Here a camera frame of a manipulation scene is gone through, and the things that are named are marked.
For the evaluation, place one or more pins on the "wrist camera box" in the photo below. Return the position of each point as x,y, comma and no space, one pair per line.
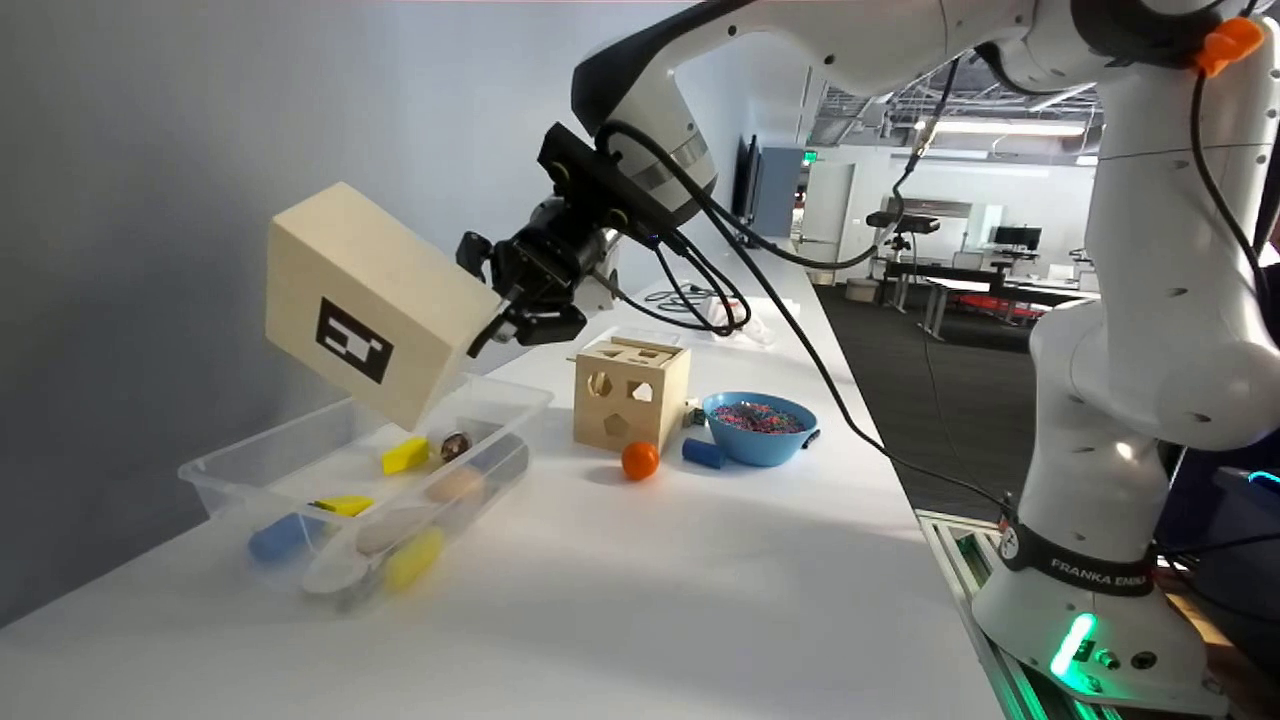
573,161

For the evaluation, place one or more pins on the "wooden box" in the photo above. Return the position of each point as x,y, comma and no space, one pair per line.
360,294

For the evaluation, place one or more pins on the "white office desk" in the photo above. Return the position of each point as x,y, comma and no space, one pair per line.
985,281

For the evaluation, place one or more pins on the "blue shape block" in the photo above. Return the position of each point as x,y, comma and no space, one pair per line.
702,455

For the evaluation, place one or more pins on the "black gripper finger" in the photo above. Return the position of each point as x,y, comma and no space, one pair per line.
546,324
476,258

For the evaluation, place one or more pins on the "grey coffee pod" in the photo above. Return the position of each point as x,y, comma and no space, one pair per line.
333,573

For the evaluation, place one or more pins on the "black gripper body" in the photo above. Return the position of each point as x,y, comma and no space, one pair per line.
566,245

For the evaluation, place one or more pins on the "yellow coffee pod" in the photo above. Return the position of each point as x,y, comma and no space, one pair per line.
415,562
405,459
347,504

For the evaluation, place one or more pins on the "black computer monitor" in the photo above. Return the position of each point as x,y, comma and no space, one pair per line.
1016,236

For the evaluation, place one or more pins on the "transparent plastic container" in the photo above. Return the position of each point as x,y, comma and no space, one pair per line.
243,487

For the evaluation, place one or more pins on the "colourful cereal pieces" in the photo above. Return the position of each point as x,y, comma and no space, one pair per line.
757,418

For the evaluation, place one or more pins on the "dark brown coffee pod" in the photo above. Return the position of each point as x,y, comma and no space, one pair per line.
455,447

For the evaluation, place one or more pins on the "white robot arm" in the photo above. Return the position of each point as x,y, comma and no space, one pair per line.
1175,334

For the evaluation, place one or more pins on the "wooden shape sorter cube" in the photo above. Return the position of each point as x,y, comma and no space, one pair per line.
625,392

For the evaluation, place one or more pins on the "beige coffee pod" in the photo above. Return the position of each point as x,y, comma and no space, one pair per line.
386,529
455,487

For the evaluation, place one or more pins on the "dark office partition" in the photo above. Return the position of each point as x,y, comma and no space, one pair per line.
761,184

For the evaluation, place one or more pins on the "blue coffee pod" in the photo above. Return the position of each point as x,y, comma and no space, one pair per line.
281,537

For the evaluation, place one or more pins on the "orange ball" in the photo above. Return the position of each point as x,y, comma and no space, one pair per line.
640,463

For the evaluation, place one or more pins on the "blue plastic bowl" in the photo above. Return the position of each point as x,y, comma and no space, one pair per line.
761,447

